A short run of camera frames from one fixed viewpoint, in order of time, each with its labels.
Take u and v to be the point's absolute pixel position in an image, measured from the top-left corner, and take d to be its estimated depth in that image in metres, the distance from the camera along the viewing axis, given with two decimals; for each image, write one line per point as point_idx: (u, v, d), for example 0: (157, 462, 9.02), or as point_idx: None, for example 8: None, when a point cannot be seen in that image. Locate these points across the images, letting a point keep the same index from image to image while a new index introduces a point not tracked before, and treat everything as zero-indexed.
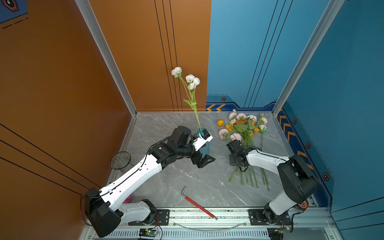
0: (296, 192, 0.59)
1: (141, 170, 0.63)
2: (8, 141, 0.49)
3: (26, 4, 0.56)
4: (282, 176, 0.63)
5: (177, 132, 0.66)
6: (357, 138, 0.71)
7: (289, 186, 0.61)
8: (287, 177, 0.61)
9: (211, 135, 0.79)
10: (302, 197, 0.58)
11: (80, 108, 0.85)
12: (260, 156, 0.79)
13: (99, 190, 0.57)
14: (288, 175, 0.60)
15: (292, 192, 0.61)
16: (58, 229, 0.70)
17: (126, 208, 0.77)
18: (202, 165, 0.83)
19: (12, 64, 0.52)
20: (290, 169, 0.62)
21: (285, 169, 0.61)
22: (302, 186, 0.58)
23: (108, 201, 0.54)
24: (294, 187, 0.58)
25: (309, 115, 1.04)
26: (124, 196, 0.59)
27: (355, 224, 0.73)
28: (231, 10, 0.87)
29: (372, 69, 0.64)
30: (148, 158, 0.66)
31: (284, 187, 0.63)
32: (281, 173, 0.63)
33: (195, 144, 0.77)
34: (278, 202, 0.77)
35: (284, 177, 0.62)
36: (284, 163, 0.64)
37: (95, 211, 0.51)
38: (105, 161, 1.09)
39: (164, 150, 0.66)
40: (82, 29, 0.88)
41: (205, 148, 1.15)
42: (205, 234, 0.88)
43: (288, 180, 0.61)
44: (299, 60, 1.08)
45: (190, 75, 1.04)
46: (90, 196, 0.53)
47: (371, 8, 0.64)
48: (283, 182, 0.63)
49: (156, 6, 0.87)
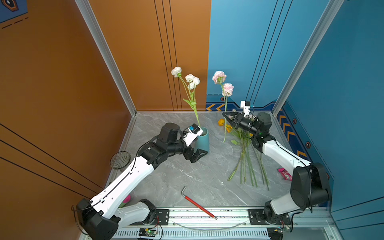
0: (303, 198, 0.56)
1: (132, 173, 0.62)
2: (8, 142, 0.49)
3: (26, 3, 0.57)
4: (295, 179, 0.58)
5: (165, 130, 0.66)
6: (357, 139, 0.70)
7: (298, 191, 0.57)
8: (301, 183, 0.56)
9: (201, 129, 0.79)
10: (308, 205, 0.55)
11: (79, 108, 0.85)
12: (278, 152, 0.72)
13: (91, 201, 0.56)
14: (303, 182, 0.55)
15: (299, 196, 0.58)
16: (59, 228, 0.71)
17: (124, 213, 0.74)
18: (195, 159, 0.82)
19: (13, 65, 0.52)
20: (307, 177, 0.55)
21: (301, 174, 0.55)
22: (313, 194, 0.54)
23: (101, 211, 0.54)
24: (304, 194, 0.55)
25: (309, 116, 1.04)
26: (118, 202, 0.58)
27: (355, 224, 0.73)
28: (231, 10, 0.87)
29: (372, 69, 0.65)
30: (139, 161, 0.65)
31: (293, 190, 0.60)
32: (295, 177, 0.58)
33: (186, 139, 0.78)
34: (281, 204, 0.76)
35: (297, 182, 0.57)
36: (303, 169, 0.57)
37: (90, 222, 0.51)
38: (104, 161, 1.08)
39: (153, 151, 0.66)
40: (81, 29, 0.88)
41: (205, 149, 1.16)
42: (205, 234, 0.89)
43: (299, 185, 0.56)
44: (299, 60, 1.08)
45: (190, 75, 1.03)
46: (81, 208, 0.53)
47: (372, 8, 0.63)
48: (293, 185, 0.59)
49: (156, 6, 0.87)
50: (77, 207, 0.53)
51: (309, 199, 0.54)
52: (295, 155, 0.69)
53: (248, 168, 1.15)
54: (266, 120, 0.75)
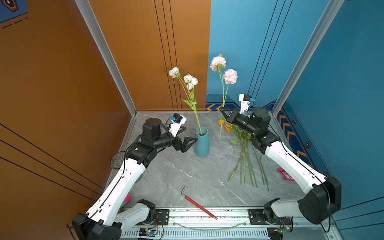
0: (316, 216, 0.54)
1: (125, 177, 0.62)
2: (8, 142, 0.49)
3: (26, 3, 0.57)
4: (310, 199, 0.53)
5: (147, 128, 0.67)
6: (357, 139, 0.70)
7: (310, 209, 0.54)
8: (317, 206, 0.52)
9: (184, 117, 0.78)
10: (318, 221, 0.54)
11: (79, 108, 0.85)
12: (287, 162, 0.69)
13: (87, 213, 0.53)
14: (320, 206, 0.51)
15: (308, 211, 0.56)
16: (60, 228, 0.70)
17: (124, 217, 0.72)
18: (185, 148, 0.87)
19: (13, 65, 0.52)
20: (325, 200, 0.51)
21: (320, 196, 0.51)
22: (327, 211, 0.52)
23: (101, 219, 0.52)
24: (318, 215, 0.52)
25: (309, 116, 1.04)
26: (116, 208, 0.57)
27: (355, 224, 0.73)
28: (231, 10, 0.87)
29: (372, 69, 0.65)
30: (127, 163, 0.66)
31: (301, 204, 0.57)
32: (311, 198, 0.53)
33: (172, 130, 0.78)
34: (282, 207, 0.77)
35: (312, 203, 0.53)
36: (321, 192, 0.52)
37: (91, 233, 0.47)
38: (104, 161, 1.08)
39: (141, 150, 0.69)
40: (81, 28, 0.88)
41: (204, 149, 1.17)
42: (205, 234, 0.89)
43: (314, 207, 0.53)
44: (299, 59, 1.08)
45: (187, 76, 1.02)
46: (79, 222, 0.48)
47: (372, 8, 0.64)
48: (305, 202, 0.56)
49: (156, 5, 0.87)
50: (74, 222, 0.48)
51: (321, 218, 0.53)
52: (307, 167, 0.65)
53: (248, 168, 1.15)
54: (263, 115, 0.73)
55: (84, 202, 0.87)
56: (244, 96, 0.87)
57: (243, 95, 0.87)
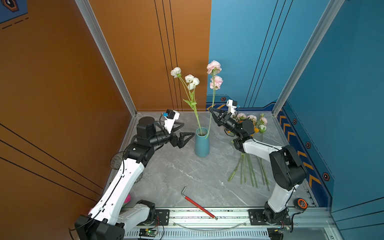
0: (283, 178, 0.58)
1: (125, 175, 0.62)
2: (8, 142, 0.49)
3: (26, 3, 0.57)
4: (272, 163, 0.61)
5: (141, 129, 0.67)
6: (357, 138, 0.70)
7: (278, 173, 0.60)
8: (277, 165, 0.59)
9: (177, 112, 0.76)
10: (289, 183, 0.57)
11: (79, 107, 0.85)
12: (255, 144, 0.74)
13: (89, 214, 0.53)
14: (279, 163, 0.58)
15: (279, 178, 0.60)
16: (60, 228, 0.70)
17: (126, 217, 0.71)
18: (182, 143, 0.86)
19: (13, 64, 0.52)
20: (281, 157, 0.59)
21: (276, 157, 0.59)
22: (290, 174, 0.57)
23: (104, 218, 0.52)
24: (282, 174, 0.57)
25: (309, 116, 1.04)
26: (118, 206, 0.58)
27: (355, 224, 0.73)
28: (231, 11, 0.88)
29: (372, 69, 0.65)
30: (127, 163, 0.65)
31: (273, 174, 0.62)
32: (272, 160, 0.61)
33: (167, 126, 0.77)
34: (275, 198, 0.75)
35: (274, 164, 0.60)
36: (276, 151, 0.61)
37: (95, 233, 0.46)
38: (104, 162, 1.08)
39: (138, 149, 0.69)
40: (82, 29, 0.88)
41: (203, 149, 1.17)
42: (205, 234, 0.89)
43: (277, 168, 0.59)
44: (299, 60, 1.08)
45: (189, 75, 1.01)
46: (81, 224, 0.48)
47: (372, 8, 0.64)
48: (272, 169, 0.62)
49: (156, 6, 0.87)
50: (76, 224, 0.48)
51: (288, 177, 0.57)
52: (270, 144, 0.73)
53: (248, 168, 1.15)
54: (249, 129, 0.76)
55: (84, 202, 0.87)
56: (232, 102, 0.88)
57: (232, 101, 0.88)
